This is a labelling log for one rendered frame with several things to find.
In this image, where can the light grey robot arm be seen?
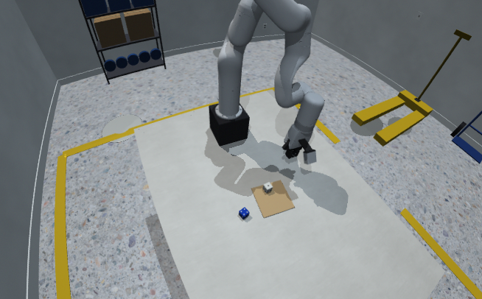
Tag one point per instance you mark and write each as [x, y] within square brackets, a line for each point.
[289, 17]

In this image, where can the grey die with black pips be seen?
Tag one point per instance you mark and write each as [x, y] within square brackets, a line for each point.
[267, 187]

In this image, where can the tan flat mat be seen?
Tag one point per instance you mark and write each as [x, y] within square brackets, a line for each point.
[273, 202]

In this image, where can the blue die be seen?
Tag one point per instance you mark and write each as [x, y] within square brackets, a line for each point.
[244, 213]

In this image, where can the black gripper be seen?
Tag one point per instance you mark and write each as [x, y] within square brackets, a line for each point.
[292, 137]

